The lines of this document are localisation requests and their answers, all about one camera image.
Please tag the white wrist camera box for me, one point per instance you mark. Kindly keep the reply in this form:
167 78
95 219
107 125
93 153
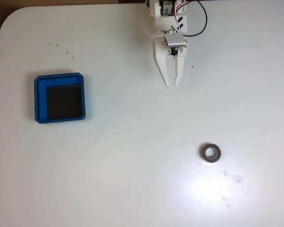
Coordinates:
175 40

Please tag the black foam insert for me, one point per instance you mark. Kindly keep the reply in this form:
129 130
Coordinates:
65 101

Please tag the blue clamp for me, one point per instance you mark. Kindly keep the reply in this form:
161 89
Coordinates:
147 2

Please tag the red tape roll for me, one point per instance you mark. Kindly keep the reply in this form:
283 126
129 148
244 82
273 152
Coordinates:
204 157

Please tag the white perforated base plate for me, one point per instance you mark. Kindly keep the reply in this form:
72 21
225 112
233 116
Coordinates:
149 21

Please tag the blue square box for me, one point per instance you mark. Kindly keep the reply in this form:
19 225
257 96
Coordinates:
40 99

